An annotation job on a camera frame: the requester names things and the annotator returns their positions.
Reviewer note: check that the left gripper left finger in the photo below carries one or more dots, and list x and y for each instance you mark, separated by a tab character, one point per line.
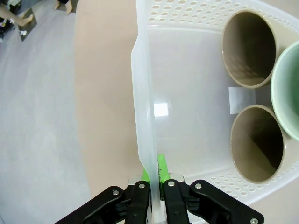
137	200

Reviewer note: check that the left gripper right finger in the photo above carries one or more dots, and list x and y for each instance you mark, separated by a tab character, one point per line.
174	200

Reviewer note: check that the tall brown cup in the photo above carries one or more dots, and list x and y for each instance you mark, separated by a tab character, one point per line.
247	46
257	144

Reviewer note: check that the white perforated plastic basket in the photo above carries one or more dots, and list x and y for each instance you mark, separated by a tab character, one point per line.
191	93

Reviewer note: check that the pale green cup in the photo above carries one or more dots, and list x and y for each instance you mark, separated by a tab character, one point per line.
289	93

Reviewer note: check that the brown mannequin base board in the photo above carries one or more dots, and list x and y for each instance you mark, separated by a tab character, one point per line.
29	30

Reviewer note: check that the bare beige mannequin leg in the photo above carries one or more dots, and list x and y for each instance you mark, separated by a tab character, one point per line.
22	21

